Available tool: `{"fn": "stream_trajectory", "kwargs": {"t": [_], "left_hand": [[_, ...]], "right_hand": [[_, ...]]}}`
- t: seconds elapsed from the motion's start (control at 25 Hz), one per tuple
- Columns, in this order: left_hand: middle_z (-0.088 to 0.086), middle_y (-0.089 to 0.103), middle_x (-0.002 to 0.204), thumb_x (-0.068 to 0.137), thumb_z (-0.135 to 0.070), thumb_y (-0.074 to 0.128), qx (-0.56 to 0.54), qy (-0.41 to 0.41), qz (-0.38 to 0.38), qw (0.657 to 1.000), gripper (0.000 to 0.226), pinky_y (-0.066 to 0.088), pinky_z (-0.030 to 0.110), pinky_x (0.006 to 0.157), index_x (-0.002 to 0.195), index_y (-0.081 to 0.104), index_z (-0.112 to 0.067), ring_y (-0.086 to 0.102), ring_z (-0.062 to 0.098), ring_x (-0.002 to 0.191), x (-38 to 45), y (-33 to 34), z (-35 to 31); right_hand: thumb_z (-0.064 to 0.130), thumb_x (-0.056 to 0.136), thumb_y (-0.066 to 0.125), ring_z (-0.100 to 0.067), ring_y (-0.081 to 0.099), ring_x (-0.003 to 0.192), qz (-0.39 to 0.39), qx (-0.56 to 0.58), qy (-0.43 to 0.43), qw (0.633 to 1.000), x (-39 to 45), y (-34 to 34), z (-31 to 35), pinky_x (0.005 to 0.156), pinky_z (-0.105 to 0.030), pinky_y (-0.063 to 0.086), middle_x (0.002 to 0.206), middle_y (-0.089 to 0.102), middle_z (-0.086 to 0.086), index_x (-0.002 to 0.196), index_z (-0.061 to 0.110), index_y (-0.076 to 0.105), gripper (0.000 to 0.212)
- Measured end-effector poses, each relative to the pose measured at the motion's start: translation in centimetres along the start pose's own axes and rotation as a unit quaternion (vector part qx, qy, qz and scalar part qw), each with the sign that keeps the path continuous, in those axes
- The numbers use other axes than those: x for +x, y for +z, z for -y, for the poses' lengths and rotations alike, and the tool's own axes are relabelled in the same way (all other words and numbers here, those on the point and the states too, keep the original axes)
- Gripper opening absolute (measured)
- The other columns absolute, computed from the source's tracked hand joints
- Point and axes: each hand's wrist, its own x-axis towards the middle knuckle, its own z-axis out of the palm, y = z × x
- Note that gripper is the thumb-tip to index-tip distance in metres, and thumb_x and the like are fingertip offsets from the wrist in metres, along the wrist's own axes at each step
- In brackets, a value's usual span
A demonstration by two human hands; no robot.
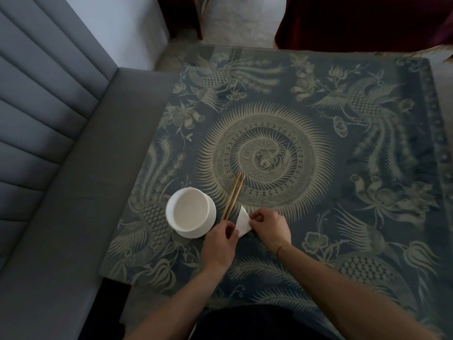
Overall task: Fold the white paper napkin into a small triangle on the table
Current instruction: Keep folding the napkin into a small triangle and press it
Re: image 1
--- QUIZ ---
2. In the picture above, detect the person's black clothing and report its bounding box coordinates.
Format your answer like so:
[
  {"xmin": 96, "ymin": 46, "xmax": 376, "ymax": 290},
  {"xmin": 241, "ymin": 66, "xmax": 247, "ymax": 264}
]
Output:
[{"xmin": 189, "ymin": 304, "xmax": 346, "ymax": 340}]

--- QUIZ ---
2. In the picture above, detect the person's right hand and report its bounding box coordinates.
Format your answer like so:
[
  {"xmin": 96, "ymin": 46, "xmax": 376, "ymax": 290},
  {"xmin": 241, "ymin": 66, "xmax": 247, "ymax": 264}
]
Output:
[{"xmin": 248, "ymin": 208, "xmax": 292, "ymax": 257}]

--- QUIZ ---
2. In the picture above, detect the dark table leg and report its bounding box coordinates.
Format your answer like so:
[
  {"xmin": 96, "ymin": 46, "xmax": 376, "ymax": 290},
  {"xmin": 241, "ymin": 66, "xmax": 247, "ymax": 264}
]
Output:
[{"xmin": 78, "ymin": 278, "xmax": 132, "ymax": 340}]

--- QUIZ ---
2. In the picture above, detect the person's left forearm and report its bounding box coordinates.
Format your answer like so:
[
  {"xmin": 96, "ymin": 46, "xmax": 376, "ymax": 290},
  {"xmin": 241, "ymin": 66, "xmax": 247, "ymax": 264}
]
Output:
[{"xmin": 122, "ymin": 260, "xmax": 231, "ymax": 340}]

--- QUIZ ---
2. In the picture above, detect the grey upholstered sofa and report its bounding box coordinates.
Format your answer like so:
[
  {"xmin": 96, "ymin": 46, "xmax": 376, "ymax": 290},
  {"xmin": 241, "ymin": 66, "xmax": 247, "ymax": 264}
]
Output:
[{"xmin": 0, "ymin": 0, "xmax": 181, "ymax": 340}]

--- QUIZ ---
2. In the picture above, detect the white saucer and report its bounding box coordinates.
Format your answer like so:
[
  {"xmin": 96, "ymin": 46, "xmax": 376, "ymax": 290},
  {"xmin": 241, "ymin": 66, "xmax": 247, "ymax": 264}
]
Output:
[{"xmin": 173, "ymin": 195, "xmax": 217, "ymax": 239}]

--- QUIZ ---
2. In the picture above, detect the dark wooden cabinet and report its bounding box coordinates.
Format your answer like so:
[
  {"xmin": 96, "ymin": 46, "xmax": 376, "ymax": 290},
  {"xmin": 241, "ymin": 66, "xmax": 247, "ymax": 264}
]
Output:
[{"xmin": 155, "ymin": 0, "xmax": 204, "ymax": 41}]

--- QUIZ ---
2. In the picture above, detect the white ceramic bowl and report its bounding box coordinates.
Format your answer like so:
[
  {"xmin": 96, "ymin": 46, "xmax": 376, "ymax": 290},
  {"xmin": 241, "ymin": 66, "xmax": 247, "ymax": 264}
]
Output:
[{"xmin": 165, "ymin": 187, "xmax": 212, "ymax": 233}]

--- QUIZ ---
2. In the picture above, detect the blue patterned tablecloth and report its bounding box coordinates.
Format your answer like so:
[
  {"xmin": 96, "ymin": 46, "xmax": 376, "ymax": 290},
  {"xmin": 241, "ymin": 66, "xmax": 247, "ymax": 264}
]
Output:
[{"xmin": 98, "ymin": 44, "xmax": 453, "ymax": 340}]

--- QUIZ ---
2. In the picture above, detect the dark red cloth table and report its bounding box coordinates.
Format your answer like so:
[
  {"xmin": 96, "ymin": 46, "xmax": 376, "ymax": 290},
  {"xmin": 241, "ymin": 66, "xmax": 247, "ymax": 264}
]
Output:
[{"xmin": 274, "ymin": 0, "xmax": 453, "ymax": 53}]

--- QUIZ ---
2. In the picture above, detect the person's left hand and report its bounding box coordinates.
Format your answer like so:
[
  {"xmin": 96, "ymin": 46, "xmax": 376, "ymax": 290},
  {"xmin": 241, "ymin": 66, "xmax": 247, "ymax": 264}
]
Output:
[{"xmin": 200, "ymin": 220, "xmax": 240, "ymax": 274}]

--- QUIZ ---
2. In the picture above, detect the person's right forearm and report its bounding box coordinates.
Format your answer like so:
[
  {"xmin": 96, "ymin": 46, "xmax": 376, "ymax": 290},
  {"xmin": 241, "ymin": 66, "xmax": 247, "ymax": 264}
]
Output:
[{"xmin": 275, "ymin": 241, "xmax": 441, "ymax": 340}]

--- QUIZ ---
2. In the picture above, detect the white paper napkin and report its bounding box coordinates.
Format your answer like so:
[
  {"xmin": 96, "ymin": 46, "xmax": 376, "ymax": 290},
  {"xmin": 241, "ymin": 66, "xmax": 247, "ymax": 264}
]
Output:
[{"xmin": 235, "ymin": 205, "xmax": 252, "ymax": 239}]

